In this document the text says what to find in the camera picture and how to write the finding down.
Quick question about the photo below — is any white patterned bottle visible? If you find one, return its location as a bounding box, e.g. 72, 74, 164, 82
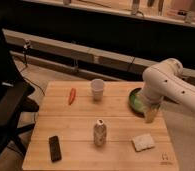
93, 119, 107, 147

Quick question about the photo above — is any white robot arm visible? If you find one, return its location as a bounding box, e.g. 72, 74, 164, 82
137, 58, 195, 114

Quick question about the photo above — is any green bowl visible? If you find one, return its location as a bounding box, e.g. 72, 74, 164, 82
128, 88, 145, 117

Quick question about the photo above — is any white sponge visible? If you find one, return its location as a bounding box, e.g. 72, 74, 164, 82
132, 134, 155, 152

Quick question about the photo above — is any white paper cup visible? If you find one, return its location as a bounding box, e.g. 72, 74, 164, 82
91, 79, 105, 101

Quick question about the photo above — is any black chair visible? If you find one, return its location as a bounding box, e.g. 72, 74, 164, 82
0, 27, 39, 155

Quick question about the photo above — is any black floor cable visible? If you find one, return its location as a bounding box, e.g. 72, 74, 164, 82
12, 54, 46, 96

